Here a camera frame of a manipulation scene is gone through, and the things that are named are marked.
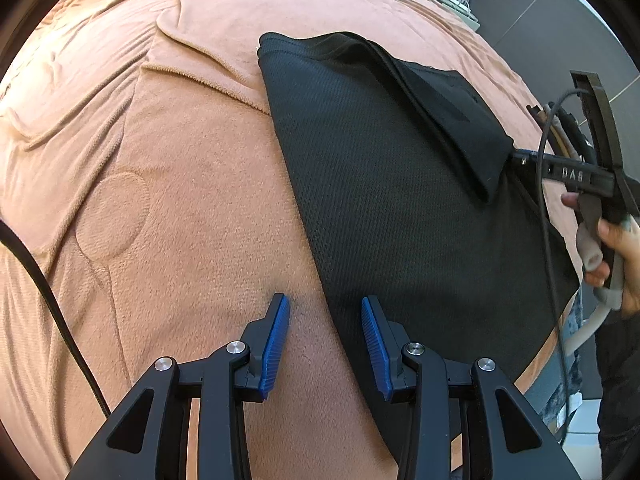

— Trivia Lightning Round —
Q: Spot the black mesh t-shirt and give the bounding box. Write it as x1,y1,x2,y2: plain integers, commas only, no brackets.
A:
257,30,582,466

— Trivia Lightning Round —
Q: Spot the stack of folded clothes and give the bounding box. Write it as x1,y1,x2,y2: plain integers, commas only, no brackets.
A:
548,107,598,165

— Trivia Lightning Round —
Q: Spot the person's right hand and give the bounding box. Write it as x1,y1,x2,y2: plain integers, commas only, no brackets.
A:
560,192,640,320

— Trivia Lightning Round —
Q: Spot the orange-brown bed blanket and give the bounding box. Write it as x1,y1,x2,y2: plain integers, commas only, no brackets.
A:
1,0,539,479

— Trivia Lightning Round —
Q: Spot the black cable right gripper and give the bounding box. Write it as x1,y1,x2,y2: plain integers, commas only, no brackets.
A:
534,88,591,446

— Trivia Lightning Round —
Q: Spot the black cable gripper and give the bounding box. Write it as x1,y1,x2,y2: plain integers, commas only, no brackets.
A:
0,219,113,418
534,88,591,446

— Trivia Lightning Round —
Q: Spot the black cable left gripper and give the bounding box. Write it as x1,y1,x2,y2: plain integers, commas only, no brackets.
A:
0,219,113,418

